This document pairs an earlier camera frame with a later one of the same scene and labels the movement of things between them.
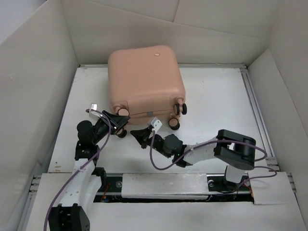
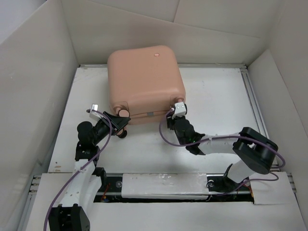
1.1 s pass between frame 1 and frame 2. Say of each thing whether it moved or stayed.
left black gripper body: stayed
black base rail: stayed
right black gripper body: moved
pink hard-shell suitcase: stayed
